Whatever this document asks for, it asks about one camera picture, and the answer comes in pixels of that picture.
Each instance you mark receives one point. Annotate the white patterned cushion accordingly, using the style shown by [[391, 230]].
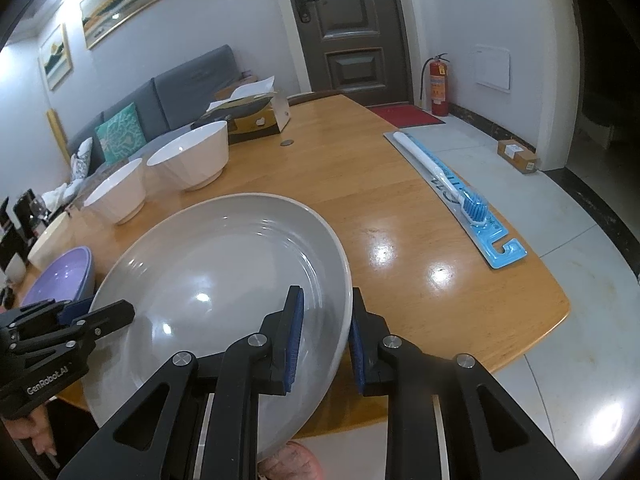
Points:
[[82, 160]]

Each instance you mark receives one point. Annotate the white wall panel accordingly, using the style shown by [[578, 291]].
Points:
[[492, 67]]

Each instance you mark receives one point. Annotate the black canister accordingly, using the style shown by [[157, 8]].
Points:
[[22, 205]]

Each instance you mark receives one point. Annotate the cream bowl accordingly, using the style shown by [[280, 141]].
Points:
[[47, 247]]

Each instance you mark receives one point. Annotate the teal patterned cushion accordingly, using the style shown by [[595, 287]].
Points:
[[120, 132]]

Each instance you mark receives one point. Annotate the large white bowl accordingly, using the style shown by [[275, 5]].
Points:
[[195, 160]]

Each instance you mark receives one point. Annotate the yellow wooden board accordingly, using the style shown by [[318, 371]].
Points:
[[56, 132]]

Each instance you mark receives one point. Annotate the patterned tissue box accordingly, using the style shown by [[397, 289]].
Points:
[[250, 120]]

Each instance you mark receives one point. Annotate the white cloth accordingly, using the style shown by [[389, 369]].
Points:
[[60, 192]]

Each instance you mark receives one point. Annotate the large grey plate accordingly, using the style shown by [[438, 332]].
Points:
[[200, 270]]

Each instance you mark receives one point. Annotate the white tissue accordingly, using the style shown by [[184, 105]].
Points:
[[250, 87]]

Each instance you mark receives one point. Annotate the grey sofa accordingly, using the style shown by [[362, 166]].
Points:
[[195, 80]]

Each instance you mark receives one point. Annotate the grey entrance door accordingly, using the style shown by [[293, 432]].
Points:
[[350, 25]]

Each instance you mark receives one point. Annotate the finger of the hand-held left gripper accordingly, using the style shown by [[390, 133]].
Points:
[[30, 316], [112, 314]]

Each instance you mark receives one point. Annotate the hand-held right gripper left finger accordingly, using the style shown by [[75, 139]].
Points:
[[296, 340]]

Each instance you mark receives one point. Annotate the large framed painting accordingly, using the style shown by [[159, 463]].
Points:
[[120, 5]]

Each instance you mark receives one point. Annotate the blue toothbrush package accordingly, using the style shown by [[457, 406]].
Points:
[[440, 175]]

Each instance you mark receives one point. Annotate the small white bowl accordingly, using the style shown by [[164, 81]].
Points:
[[120, 200]]

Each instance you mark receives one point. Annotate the red doormat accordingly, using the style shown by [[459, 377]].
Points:
[[407, 115]]

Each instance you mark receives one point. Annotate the purple bowl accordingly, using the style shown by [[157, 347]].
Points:
[[60, 275]]

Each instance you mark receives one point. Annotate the person's left hand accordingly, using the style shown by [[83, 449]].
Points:
[[30, 430]]

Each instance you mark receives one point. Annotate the small framed painting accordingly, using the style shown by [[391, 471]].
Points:
[[55, 57]]

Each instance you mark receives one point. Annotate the red fire extinguisher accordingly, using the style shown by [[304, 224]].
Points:
[[439, 90]]

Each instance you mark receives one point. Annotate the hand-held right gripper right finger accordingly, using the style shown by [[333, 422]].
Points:
[[357, 360]]

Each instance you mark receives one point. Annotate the small cardboard box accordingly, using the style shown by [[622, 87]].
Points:
[[520, 157]]

